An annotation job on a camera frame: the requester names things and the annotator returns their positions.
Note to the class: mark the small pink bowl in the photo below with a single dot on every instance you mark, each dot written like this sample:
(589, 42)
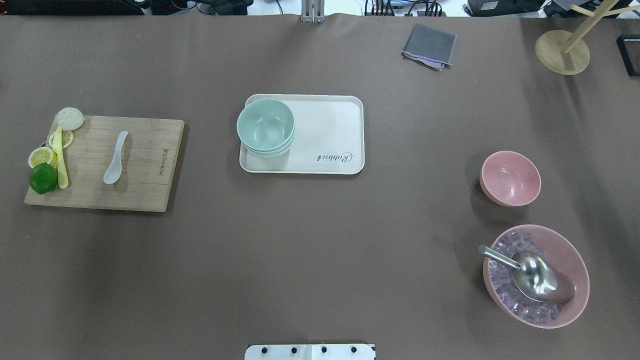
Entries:
(510, 179)

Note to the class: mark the white ceramic spoon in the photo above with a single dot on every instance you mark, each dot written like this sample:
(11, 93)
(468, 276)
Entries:
(114, 170)

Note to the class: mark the large pink ice bowl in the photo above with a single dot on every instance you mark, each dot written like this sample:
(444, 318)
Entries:
(557, 251)

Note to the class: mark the cream serving tray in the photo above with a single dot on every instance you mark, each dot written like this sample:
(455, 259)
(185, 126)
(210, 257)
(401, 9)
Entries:
(329, 137)

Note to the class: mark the stacked green bowls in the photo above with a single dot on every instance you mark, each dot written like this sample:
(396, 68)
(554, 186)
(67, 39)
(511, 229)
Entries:
(266, 127)

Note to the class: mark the grey folded cloth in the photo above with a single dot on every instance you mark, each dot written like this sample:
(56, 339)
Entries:
(430, 46)

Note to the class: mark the wooden cutting board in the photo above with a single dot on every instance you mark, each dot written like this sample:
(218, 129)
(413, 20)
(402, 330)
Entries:
(148, 157)

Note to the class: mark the metal ice scoop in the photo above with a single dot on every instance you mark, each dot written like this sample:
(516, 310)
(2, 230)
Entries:
(536, 279)

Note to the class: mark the lemon slice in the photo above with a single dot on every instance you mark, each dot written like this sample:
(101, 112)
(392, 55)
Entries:
(67, 139)
(43, 155)

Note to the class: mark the yellow plastic knife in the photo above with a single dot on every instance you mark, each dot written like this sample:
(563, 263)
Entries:
(57, 146)

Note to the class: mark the wooden mug tree stand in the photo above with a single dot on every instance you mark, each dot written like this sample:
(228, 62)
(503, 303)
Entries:
(564, 52)

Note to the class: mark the green lime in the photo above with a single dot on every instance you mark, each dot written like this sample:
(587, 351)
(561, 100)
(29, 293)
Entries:
(43, 178)

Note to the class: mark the dark brown tray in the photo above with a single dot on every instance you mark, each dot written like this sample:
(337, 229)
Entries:
(629, 48)

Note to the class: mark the aluminium frame post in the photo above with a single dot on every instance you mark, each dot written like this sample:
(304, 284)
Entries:
(313, 11)

